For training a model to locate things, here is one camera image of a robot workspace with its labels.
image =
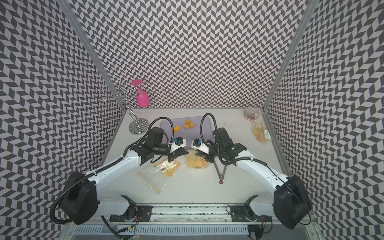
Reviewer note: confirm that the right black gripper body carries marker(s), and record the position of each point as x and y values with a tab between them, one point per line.
213	152

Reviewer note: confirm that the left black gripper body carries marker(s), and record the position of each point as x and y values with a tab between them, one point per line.
167	148

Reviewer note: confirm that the clear resealable bag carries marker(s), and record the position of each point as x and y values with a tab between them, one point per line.
260	130
196	162

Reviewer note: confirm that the red metal tongs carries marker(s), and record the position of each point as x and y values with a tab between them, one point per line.
221	174

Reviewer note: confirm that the clear bag with cookies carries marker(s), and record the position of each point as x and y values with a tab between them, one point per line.
157	175

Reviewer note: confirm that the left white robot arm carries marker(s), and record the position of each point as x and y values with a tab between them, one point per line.
80	200

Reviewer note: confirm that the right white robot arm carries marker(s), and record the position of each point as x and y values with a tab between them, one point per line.
291	202

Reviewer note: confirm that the lavender plastic tray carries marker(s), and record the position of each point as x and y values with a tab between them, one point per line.
189	134

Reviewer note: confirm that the small pink stacked bowls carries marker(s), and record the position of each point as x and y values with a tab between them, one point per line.
251	113

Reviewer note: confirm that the pink plastic wine glass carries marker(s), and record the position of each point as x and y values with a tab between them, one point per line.
141	96

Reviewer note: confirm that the aluminium mounting rail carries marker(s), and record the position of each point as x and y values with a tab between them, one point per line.
170	212

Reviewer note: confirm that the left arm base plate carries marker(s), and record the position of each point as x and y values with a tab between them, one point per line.
138	213

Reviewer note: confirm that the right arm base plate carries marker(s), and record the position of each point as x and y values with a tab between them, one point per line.
241	213

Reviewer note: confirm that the metal wire glass rack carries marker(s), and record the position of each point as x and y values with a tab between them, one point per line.
138	125

